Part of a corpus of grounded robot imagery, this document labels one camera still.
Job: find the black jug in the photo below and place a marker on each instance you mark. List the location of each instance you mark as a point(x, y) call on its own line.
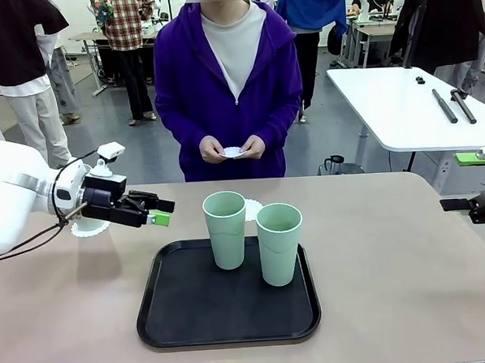
point(335, 162)

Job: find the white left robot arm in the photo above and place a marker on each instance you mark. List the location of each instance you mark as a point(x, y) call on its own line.
point(8, 210)

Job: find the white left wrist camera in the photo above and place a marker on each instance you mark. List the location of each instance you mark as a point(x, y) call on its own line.
point(110, 149)

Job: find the person's left forearm purple sleeve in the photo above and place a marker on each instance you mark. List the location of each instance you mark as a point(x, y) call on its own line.
point(282, 122)

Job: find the white paper doily coaster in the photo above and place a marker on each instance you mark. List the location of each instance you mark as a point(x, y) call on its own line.
point(233, 152)
point(82, 234)
point(252, 209)

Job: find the person in black coat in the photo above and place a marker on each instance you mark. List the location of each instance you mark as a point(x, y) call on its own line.
point(441, 24)

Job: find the person in plaid shirt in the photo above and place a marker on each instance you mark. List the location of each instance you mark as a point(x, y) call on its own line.
point(126, 25)

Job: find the person's right forearm purple sleeve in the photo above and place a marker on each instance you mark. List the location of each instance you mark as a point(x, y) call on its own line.
point(178, 128)

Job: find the person in black top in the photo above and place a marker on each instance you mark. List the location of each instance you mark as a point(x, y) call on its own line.
point(11, 39)

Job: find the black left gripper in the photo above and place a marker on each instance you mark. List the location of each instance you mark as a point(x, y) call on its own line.
point(118, 208)

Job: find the person in blue top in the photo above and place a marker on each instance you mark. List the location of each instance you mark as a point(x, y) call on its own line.
point(310, 3)

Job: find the grey background desk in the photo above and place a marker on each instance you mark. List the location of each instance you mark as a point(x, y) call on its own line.
point(90, 36)

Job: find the person's left hand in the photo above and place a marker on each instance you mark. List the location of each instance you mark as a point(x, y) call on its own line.
point(256, 148)

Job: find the person in grey trousers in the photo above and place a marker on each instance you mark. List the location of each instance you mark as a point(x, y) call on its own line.
point(64, 85)

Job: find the white side table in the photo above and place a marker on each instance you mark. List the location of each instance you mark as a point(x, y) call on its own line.
point(393, 100)

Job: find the person in purple hoodie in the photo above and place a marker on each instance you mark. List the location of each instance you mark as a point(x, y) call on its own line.
point(189, 91)

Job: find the background desk with robot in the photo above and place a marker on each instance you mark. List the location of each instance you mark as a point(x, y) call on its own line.
point(375, 30)

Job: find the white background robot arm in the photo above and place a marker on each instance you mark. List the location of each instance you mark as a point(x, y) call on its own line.
point(363, 0)

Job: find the black rod with clamp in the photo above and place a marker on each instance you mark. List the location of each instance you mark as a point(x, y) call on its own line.
point(465, 108)

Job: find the small black part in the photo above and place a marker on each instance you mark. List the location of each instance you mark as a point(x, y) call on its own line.
point(420, 79)

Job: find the person's right hand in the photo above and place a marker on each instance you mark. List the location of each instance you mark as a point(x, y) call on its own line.
point(210, 150)

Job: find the black plastic tray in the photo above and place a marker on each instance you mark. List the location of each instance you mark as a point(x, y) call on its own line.
point(216, 305)

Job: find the plain black rod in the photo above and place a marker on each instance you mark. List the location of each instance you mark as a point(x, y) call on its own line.
point(445, 106)

